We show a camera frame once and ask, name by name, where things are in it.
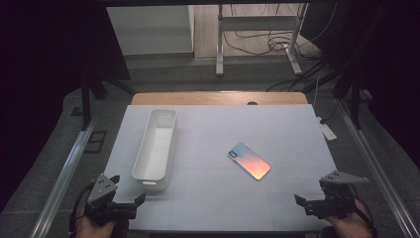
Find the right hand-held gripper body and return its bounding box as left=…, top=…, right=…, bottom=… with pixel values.
left=305, top=170, right=370, bottom=220

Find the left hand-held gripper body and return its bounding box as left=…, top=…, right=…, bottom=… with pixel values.
left=83, top=173, right=138, bottom=222

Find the white plastic storage bin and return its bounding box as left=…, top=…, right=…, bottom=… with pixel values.
left=131, top=108, right=179, bottom=193

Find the iridescent pink blue phone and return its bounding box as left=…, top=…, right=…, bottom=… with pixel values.
left=227, top=142, right=272, bottom=181

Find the person's right hand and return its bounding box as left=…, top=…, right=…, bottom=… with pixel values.
left=325, top=197, right=374, bottom=238

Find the person's left hand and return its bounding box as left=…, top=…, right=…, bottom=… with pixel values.
left=74, top=213, right=117, bottom=238

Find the white power strip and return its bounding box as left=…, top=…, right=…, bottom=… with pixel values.
left=315, top=115, right=338, bottom=142

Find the white table cover sheet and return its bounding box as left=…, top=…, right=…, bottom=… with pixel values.
left=103, top=103, right=338, bottom=232

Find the black metal stand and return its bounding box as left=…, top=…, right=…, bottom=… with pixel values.
left=78, top=76, right=137, bottom=132
left=331, top=65, right=371, bottom=131

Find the black curtain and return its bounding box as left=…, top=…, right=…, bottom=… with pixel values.
left=0, top=0, right=132, bottom=212
left=299, top=0, right=420, bottom=171

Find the wooden table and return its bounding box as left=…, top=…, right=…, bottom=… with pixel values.
left=131, top=91, right=309, bottom=106

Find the white cabinet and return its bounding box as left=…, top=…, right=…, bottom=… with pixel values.
left=105, top=4, right=195, bottom=57

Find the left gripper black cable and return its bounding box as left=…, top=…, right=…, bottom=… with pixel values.
left=67, top=182, right=97, bottom=238

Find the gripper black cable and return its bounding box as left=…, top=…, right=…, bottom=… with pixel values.
left=352, top=193, right=379, bottom=238
left=67, top=182, right=97, bottom=238

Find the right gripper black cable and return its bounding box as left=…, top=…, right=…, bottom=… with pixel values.
left=352, top=193, right=379, bottom=238

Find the aluminium floor rail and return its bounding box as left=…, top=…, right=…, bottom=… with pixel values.
left=37, top=115, right=100, bottom=238
left=338, top=98, right=420, bottom=238

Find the black frame on floor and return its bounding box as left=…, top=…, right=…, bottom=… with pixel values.
left=83, top=130, right=108, bottom=155

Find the tangle of black floor cables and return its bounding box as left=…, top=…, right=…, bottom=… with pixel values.
left=222, top=3, right=339, bottom=93

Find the grey metal desk frame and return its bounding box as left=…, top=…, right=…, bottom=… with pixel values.
left=214, top=3, right=310, bottom=78

